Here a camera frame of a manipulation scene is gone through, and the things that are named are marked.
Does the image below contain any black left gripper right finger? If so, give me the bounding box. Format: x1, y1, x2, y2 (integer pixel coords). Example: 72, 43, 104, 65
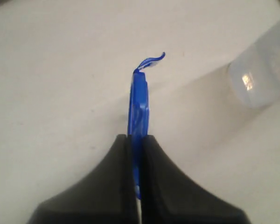
140, 136, 249, 224

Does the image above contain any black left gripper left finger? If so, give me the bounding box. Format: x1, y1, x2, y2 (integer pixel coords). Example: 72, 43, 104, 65
31, 134, 139, 224

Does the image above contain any blue plastic snap lid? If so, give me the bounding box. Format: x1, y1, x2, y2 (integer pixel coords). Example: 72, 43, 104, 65
127, 52, 166, 200

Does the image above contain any clear plastic tall container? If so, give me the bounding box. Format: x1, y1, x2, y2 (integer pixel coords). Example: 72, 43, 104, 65
228, 20, 280, 108

